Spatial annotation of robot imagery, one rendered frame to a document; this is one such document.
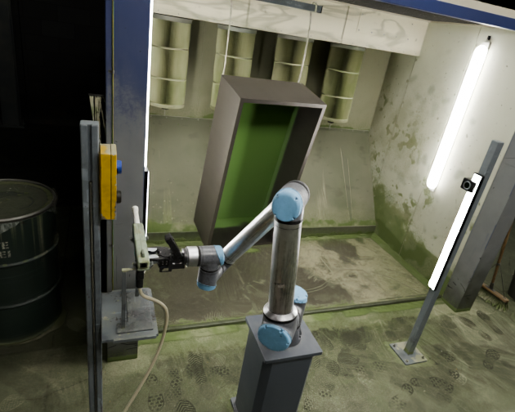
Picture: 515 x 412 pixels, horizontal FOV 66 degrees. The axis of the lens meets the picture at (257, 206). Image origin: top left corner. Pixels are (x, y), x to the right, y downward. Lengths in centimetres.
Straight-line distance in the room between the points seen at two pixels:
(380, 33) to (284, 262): 291
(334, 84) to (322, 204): 125
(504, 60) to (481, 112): 41
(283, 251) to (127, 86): 101
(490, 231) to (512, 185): 41
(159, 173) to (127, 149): 180
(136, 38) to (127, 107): 30
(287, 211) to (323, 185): 290
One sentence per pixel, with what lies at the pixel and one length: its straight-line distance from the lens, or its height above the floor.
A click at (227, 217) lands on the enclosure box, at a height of 54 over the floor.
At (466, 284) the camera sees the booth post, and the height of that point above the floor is 29.
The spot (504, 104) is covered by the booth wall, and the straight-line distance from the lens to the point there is 368.
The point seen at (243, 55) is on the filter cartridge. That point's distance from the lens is 360.
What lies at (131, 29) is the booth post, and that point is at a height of 193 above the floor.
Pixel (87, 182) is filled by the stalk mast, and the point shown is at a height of 143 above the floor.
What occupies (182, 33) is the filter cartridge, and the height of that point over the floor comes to 186.
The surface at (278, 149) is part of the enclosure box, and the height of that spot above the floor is 118.
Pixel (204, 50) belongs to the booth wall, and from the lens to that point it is 389.
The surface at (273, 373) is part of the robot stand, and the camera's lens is 206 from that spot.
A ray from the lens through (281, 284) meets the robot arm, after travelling 165.
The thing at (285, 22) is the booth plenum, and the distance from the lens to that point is 364.
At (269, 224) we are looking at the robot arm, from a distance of 172.
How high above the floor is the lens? 204
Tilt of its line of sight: 25 degrees down
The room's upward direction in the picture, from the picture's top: 10 degrees clockwise
